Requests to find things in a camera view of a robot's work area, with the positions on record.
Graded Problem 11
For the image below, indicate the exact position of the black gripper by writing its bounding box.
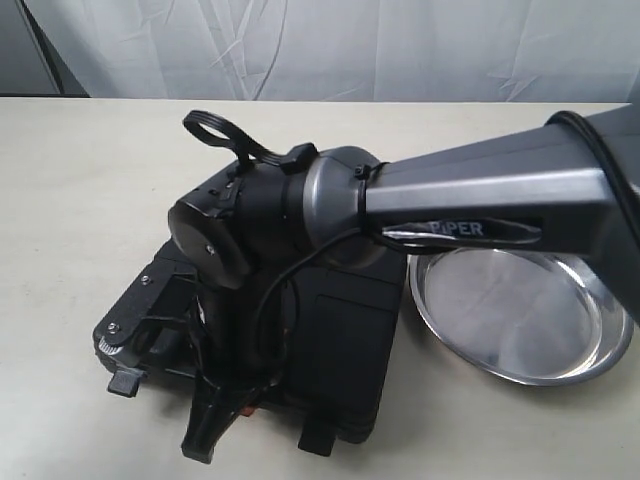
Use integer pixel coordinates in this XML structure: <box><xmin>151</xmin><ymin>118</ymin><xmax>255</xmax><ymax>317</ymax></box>
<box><xmin>181</xmin><ymin>277</ymin><xmax>285</xmax><ymax>453</ymax></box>

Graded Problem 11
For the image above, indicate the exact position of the black plastic tool case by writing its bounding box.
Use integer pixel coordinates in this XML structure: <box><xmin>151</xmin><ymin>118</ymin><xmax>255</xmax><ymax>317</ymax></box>
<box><xmin>108</xmin><ymin>153</ymin><xmax>407</xmax><ymax>456</ymax></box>

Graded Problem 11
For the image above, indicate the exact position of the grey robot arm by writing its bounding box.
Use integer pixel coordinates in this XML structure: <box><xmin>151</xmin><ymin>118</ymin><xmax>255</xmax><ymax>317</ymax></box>
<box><xmin>168</xmin><ymin>104</ymin><xmax>639</xmax><ymax>463</ymax></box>

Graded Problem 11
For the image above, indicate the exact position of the round stainless steel tray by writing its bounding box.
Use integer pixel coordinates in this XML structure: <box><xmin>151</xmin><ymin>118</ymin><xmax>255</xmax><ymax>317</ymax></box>
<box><xmin>408</xmin><ymin>249</ymin><xmax>634</xmax><ymax>387</ymax></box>

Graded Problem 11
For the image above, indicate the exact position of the grey backdrop cloth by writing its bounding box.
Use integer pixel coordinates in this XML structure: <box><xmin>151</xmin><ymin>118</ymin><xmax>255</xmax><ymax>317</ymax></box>
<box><xmin>28</xmin><ymin>1</ymin><xmax>639</xmax><ymax>102</ymax></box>

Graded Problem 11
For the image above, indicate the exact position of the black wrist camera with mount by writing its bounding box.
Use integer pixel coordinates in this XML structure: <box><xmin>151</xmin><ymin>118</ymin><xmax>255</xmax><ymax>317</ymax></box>
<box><xmin>92</xmin><ymin>258</ymin><xmax>195</xmax><ymax>372</ymax></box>

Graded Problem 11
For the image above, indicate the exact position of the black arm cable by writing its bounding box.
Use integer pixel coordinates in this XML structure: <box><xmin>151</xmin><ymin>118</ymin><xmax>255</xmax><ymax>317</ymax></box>
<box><xmin>182</xmin><ymin>109</ymin><xmax>640</xmax><ymax>386</ymax></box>

